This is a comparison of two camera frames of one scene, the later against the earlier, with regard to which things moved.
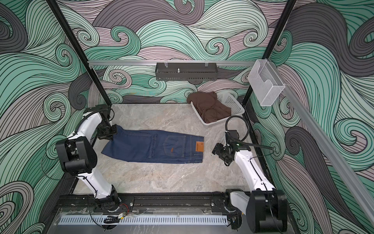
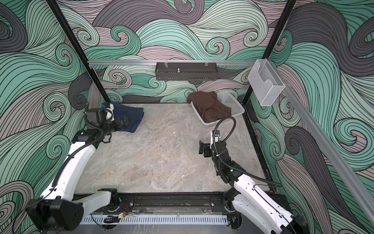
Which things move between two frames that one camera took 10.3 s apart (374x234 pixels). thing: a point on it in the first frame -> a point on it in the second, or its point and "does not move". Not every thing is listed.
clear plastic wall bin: (266, 84) does not move
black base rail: (145, 204) does not move
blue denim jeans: (154, 146) -> (135, 114)
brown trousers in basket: (210, 108) does not move
